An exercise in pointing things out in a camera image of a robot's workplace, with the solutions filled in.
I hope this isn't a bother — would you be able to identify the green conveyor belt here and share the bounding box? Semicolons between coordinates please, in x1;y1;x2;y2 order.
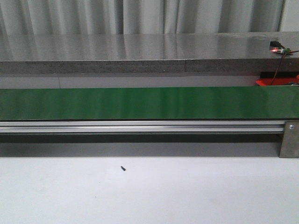
0;86;299;120

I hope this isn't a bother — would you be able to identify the red plastic tray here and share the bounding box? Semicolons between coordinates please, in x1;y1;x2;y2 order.
256;77;299;86

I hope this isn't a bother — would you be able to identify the small sensor circuit board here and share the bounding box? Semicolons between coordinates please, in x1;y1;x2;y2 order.
269;41;292;54

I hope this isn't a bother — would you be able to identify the white curtain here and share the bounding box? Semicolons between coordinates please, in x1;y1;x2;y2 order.
0;0;299;35

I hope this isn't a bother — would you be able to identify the aluminium conveyor frame rail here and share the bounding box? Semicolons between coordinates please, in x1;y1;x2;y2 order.
0;120;285;133

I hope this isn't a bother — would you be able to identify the brown sensor wire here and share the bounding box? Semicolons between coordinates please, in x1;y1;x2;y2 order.
270;49;299;86

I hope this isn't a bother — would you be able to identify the steel conveyor support bracket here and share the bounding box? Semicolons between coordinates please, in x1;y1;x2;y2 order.
279;120;299;158

